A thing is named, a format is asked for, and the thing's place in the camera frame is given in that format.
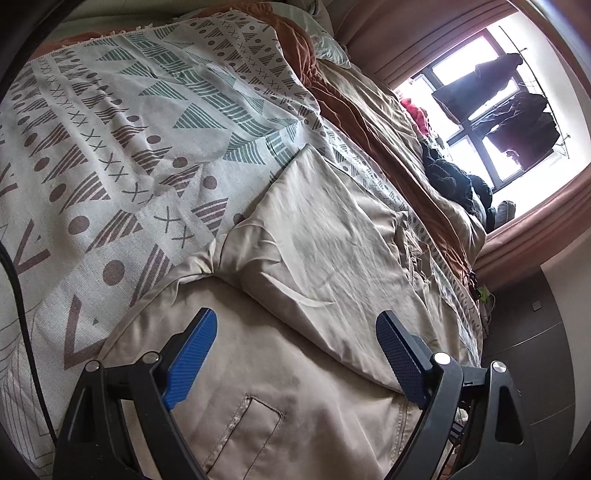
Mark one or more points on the white pillow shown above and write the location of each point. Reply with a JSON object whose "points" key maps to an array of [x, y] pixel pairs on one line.
{"points": [[334, 48]]}

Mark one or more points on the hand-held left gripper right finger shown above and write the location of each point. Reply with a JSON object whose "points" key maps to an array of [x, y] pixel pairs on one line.
{"points": [[401, 360]]}

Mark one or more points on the beige jacket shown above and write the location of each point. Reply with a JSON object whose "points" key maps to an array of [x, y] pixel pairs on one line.
{"points": [[323, 230]]}

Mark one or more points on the brown duvet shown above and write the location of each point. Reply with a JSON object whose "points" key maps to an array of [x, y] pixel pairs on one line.
{"points": [[383, 152]]}

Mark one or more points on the black clothes pile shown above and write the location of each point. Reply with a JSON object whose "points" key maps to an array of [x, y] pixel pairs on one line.
{"points": [[450, 177]]}

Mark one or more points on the pink curtain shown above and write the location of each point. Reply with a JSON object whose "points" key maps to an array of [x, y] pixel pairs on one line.
{"points": [[531, 230], [415, 41]]}

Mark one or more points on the red cloth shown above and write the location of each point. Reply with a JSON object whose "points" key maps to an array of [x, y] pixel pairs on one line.
{"points": [[415, 115]]}

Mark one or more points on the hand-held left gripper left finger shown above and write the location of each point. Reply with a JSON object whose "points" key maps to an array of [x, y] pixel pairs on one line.
{"points": [[191, 360]]}

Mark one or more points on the grey cloth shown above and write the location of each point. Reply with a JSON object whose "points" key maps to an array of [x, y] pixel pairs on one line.
{"points": [[503, 214]]}

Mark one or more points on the dark wardrobe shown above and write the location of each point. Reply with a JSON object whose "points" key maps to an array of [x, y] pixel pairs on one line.
{"points": [[554, 369]]}

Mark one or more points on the dark hanging garment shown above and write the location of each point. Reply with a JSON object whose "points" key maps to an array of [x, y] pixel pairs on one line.
{"points": [[480, 87], [526, 124]]}

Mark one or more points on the patterned bed blanket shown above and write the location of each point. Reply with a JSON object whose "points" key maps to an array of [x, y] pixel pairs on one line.
{"points": [[138, 115]]}

